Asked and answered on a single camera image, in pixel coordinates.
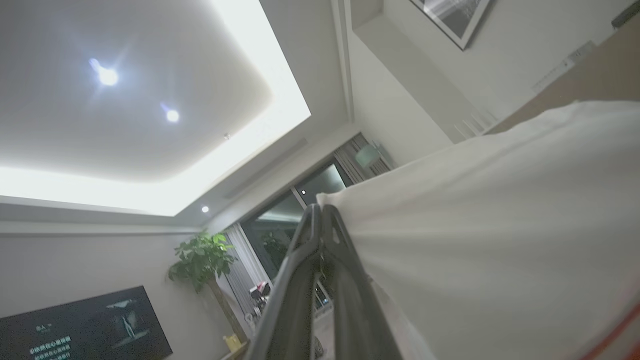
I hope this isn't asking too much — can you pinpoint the glass balcony door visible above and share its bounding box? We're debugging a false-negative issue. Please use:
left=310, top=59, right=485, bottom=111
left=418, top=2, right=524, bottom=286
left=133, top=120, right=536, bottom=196
left=240, top=162, right=353, bottom=281

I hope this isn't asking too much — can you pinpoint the mint green round fan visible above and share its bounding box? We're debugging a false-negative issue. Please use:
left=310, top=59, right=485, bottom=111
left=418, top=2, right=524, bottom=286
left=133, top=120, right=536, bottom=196
left=355, top=144, right=385, bottom=169

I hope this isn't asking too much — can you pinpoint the beige wooden platform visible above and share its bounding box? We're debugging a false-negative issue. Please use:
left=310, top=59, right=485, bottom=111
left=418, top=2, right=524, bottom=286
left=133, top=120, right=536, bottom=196
left=484, top=15, right=640, bottom=136

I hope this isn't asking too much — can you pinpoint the grey window curtain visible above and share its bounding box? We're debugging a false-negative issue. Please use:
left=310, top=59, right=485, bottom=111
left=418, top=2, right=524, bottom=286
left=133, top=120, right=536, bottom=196
left=217, top=222, right=273, bottom=321
left=334, top=132, right=396, bottom=186

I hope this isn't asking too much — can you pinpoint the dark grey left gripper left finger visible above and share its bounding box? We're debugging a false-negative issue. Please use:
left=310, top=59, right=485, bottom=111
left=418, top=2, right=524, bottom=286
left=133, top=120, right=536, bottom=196
left=245, top=204, right=323, bottom=360

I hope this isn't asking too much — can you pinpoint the black framed monochrome picture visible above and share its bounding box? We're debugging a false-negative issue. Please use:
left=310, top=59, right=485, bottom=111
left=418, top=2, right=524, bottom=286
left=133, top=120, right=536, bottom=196
left=410, top=0, right=493, bottom=51

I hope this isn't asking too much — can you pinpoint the green potted plant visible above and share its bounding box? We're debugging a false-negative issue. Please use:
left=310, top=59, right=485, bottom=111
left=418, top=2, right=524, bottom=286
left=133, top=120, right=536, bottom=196
left=167, top=230, right=248, bottom=346

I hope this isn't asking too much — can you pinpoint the red and white garment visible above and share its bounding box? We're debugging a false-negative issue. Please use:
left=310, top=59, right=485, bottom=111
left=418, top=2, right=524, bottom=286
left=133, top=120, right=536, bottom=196
left=316, top=100, right=640, bottom=360

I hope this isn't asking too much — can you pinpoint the round ceiling spotlight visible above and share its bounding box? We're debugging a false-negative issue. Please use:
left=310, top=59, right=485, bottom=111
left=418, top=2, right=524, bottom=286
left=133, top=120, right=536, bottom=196
left=160, top=102, right=183, bottom=126
left=89, top=56, right=123, bottom=92

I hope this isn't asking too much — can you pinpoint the black flat screen television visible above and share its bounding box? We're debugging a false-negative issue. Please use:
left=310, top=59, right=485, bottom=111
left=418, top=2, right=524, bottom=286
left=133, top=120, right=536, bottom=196
left=0, top=285, right=173, bottom=360

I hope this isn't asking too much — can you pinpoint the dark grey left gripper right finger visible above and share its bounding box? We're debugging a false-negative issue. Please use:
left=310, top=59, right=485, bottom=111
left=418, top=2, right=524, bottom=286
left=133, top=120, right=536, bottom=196
left=320, top=205, right=403, bottom=360

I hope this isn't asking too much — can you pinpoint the white wall power strip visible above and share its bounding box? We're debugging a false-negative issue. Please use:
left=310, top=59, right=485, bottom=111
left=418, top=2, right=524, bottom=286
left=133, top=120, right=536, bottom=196
left=532, top=40, right=597, bottom=94

